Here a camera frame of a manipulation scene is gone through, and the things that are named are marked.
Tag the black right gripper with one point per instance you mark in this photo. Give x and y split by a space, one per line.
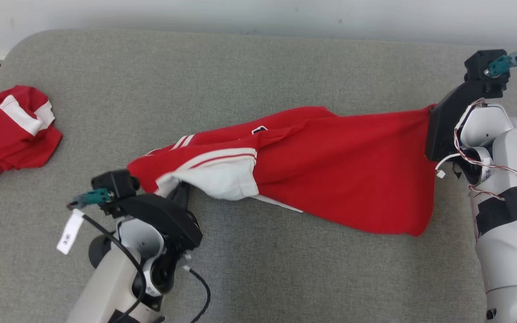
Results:
451 116

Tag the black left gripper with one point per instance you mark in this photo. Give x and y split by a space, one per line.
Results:
164 215

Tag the red basketball jersey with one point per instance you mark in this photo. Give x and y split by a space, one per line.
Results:
330 170

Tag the red shorts white stripes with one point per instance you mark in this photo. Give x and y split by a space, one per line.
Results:
7 143

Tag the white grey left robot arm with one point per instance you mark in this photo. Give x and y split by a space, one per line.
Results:
106 287

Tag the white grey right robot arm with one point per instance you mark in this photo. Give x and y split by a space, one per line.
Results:
510 251

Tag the grey fabric sofa seat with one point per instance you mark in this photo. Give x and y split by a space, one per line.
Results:
258 67

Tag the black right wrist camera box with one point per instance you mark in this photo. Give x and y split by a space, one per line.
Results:
478 67

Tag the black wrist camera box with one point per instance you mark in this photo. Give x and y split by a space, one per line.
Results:
115 184
478 67

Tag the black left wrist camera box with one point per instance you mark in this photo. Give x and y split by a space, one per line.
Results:
115 184

